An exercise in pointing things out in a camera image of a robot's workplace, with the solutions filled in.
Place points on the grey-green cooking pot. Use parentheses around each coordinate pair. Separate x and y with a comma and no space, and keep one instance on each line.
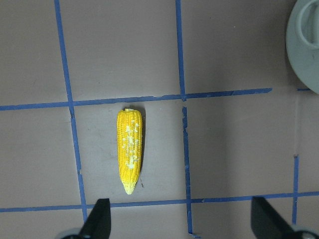
(302,42)

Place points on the yellow corn cob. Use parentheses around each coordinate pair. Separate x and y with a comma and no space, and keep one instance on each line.
(129,144)

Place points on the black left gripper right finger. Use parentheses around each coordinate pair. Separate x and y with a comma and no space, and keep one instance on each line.
(266,222)

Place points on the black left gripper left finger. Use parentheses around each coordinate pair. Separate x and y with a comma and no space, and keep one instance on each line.
(98,223)

